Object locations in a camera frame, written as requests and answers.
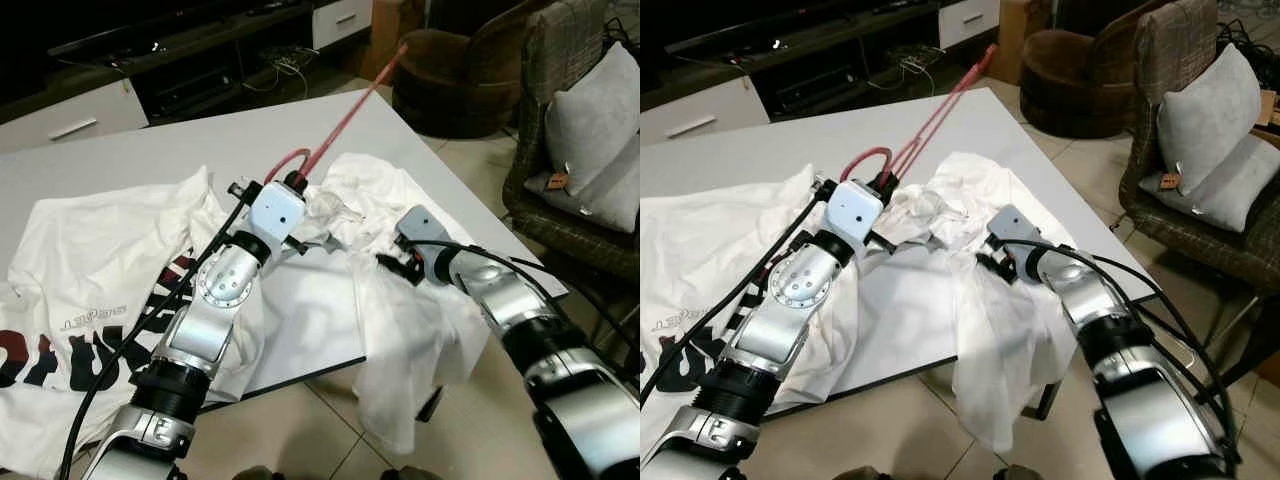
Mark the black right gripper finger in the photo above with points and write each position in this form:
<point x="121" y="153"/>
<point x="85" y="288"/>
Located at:
<point x="985" y="264"/>
<point x="388" y="264"/>

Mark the plain white shirt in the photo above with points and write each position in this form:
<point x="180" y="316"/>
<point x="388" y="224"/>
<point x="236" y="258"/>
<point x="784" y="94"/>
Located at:
<point x="1010" y="350"/>
<point x="420" y="340"/>

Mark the red plastic clothes hanger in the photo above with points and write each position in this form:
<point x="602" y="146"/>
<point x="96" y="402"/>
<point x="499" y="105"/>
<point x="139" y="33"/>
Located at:
<point x="950" y="105"/>
<point x="350" y="115"/>

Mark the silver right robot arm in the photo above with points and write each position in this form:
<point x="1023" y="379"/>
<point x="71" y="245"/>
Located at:
<point x="1090" y="300"/>
<point x="500" y="300"/>

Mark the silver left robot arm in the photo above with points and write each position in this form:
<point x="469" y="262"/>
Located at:
<point x="800" y="285"/>
<point x="215" y="290"/>

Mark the black media player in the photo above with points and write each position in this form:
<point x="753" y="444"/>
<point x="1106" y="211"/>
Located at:
<point x="182" y="98"/>
<point x="812" y="95"/>

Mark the dark TV cabinet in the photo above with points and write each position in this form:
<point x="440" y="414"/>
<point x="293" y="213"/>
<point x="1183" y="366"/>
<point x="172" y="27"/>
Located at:
<point x="830" y="55"/>
<point x="200" y="60"/>

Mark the black table leg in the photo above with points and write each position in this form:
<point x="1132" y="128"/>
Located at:
<point x="430" y="405"/>
<point x="1050" y="400"/>

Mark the brown cardboard box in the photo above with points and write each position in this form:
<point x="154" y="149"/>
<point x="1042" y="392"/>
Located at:
<point x="1268" y="120"/>
<point x="385" y="40"/>
<point x="1015" y="40"/>

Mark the white cabinet drawer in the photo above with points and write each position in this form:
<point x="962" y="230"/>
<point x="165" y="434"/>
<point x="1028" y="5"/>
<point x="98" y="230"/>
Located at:
<point x="968" y="22"/>
<point x="60" y="120"/>
<point x="700" y="115"/>
<point x="345" y="22"/>

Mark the small brown tag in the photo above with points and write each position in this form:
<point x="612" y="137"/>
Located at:
<point x="557" y="182"/>
<point x="1172" y="182"/>

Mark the brown round armchair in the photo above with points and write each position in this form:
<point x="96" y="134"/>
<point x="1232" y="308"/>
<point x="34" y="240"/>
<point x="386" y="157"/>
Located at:
<point x="1075" y="85"/>
<point x="450" y="85"/>

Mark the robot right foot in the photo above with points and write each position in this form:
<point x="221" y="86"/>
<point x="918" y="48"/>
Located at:
<point x="1020" y="474"/>
<point x="405" y="474"/>

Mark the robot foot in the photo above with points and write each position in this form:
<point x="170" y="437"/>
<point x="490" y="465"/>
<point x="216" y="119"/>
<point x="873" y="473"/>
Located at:
<point x="405" y="474"/>
<point x="857" y="474"/>
<point x="253" y="473"/>
<point x="1020" y="474"/>

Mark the grey cushion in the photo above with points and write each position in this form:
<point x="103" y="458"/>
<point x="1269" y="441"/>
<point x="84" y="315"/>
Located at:
<point x="1230" y="190"/>
<point x="610" y="200"/>
<point x="595" y="120"/>
<point x="1210" y="120"/>

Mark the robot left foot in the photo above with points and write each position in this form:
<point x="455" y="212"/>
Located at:
<point x="253" y="473"/>
<point x="857" y="474"/>

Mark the dark wicker chair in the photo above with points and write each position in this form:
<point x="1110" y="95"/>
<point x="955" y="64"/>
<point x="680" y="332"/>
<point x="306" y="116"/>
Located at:
<point x="1180" y="40"/>
<point x="570" y="40"/>

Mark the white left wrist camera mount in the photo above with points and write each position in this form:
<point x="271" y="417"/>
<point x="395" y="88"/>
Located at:
<point x="275" y="212"/>
<point x="855" y="212"/>

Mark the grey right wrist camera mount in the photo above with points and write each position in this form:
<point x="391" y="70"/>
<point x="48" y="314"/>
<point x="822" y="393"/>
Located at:
<point x="422" y="228"/>
<point x="1012" y="228"/>

